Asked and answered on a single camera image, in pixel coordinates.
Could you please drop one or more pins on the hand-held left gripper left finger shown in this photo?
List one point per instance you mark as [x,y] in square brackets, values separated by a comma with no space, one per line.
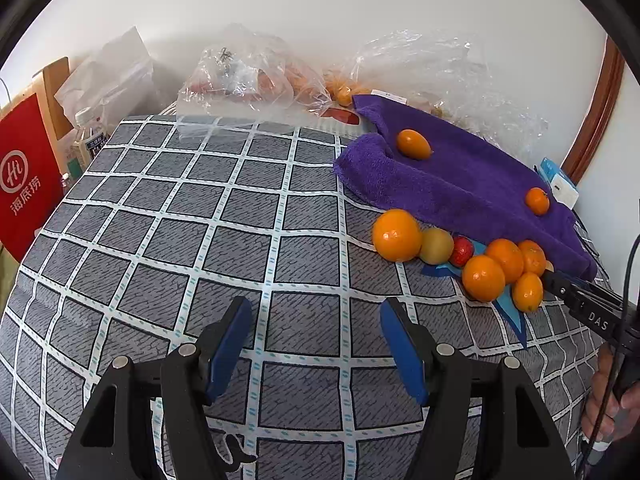
[230,345]

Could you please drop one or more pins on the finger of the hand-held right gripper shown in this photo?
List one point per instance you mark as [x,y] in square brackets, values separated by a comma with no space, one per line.
[560,285]
[597,288]

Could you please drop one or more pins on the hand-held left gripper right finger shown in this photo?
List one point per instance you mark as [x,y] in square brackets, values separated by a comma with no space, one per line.
[400,345]

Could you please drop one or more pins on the oval orange kumquat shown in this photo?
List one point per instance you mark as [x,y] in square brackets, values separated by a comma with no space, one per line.
[527,291]
[414,144]

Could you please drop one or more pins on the small orange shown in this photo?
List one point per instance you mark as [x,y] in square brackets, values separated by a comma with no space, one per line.
[534,257]

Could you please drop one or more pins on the round mandarin orange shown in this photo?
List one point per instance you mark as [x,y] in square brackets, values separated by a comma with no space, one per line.
[537,201]
[483,277]
[505,258]

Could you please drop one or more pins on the red strawberry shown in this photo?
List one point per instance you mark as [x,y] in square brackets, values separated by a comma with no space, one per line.
[462,251]

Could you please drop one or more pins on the yellow-green round fruit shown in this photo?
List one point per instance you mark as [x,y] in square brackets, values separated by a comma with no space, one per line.
[436,246]

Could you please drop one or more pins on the large round orange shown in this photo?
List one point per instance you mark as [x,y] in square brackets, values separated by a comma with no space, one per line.
[397,235]

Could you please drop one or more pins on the person's right hand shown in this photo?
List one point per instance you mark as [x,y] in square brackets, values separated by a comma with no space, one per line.
[595,385]

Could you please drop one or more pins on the white and blue box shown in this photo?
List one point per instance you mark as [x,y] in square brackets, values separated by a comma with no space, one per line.
[562,185]

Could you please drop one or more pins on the grey checked bedsheet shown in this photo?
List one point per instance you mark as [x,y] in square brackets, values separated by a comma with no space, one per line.
[200,210]

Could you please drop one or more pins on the purple towel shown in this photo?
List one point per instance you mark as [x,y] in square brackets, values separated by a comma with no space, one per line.
[460,180]

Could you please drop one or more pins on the clear plastic bottle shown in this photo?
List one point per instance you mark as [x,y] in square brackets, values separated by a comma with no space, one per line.
[90,145]

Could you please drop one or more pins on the large clear plastic bag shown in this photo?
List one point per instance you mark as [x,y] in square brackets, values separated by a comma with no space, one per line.
[450,65]

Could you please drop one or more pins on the white paper label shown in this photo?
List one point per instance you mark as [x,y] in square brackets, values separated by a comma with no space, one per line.
[390,95]

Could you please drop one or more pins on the pile of bagged oranges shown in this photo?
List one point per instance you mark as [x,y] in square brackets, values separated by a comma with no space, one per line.
[285,82]
[344,95]

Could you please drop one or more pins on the red paper bag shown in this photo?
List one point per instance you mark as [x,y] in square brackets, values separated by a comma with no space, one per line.
[25,170]

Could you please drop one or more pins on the clear crumpled plastic bag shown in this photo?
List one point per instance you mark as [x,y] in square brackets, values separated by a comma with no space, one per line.
[235,70]

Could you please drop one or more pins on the clear zip bag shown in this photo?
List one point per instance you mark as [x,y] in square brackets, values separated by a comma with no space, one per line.
[110,75]

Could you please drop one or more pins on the brown cardboard box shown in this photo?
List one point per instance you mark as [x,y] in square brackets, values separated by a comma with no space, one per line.
[52,80]

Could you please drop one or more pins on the brown wooden door frame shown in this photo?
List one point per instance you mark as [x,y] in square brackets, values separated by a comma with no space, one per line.
[600,100]

